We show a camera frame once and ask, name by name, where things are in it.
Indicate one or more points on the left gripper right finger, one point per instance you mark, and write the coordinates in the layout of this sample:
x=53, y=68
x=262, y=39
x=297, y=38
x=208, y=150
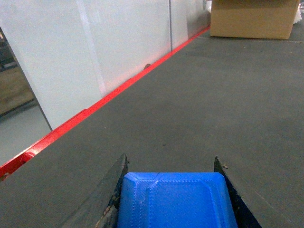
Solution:
x=250, y=210

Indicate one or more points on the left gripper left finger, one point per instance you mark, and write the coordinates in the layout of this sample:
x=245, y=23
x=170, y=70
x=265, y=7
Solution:
x=100, y=208

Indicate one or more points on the blue plastic part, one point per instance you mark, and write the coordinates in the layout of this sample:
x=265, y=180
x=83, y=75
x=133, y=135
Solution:
x=175, y=200

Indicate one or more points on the large open cardboard box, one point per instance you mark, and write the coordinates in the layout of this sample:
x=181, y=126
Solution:
x=262, y=19

